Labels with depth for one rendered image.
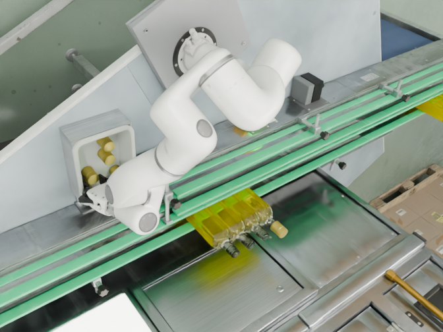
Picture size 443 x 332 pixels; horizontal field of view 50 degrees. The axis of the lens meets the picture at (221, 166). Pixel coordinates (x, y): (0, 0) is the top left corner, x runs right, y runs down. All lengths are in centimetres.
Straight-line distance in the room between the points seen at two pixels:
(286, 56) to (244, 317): 75
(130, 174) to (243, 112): 29
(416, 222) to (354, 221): 354
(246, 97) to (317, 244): 92
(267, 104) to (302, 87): 88
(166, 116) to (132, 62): 45
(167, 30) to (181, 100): 43
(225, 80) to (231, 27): 58
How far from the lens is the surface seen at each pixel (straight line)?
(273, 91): 91
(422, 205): 555
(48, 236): 140
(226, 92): 88
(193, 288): 148
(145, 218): 113
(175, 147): 91
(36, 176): 138
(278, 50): 107
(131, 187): 102
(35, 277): 135
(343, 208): 185
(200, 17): 136
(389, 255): 170
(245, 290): 149
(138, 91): 137
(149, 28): 127
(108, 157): 135
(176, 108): 89
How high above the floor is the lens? 179
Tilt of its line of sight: 36 degrees down
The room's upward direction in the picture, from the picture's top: 131 degrees clockwise
